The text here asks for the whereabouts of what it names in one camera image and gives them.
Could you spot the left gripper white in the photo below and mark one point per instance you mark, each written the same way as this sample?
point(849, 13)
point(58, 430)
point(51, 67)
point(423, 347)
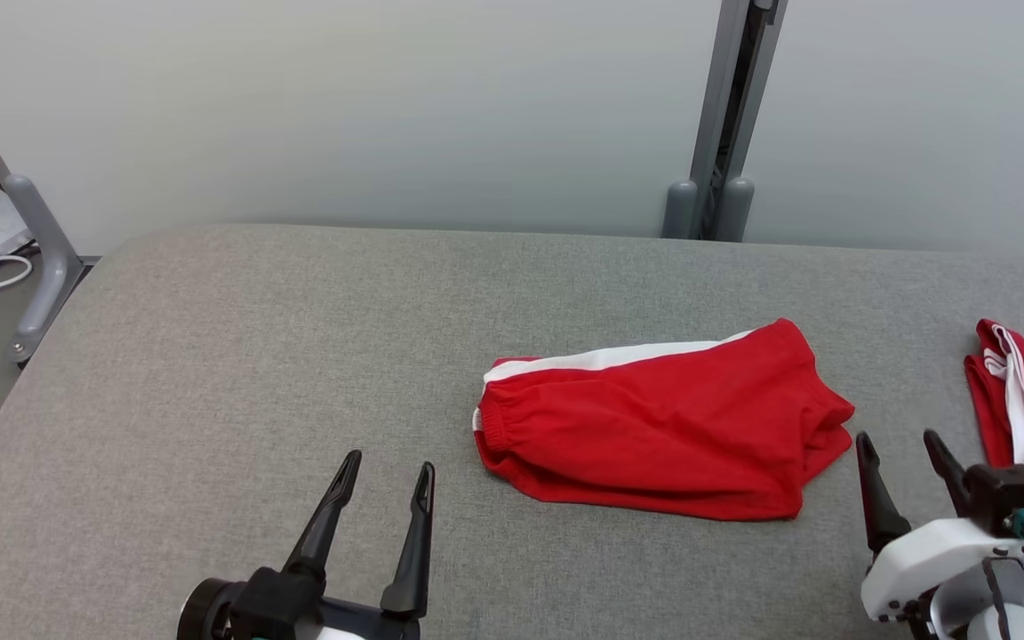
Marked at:
point(370, 627)

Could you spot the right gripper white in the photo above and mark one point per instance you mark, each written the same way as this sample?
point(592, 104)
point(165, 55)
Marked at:
point(912, 564)

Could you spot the red shorts white stripe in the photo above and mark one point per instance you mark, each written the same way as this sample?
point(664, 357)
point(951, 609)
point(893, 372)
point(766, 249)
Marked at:
point(654, 436)

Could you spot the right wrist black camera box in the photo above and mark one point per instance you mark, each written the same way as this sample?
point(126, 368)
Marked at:
point(1005, 498)

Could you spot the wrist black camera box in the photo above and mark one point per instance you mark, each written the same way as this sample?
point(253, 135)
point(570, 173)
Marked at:
point(276, 604)
point(1005, 498)

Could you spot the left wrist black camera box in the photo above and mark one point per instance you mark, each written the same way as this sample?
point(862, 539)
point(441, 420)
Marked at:
point(276, 604)

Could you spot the grey metal partition post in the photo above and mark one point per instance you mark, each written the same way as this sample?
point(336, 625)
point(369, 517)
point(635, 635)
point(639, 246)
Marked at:
point(725, 107)

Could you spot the grey metal frame leg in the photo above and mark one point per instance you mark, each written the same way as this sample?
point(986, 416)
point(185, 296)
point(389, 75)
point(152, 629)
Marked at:
point(41, 258)

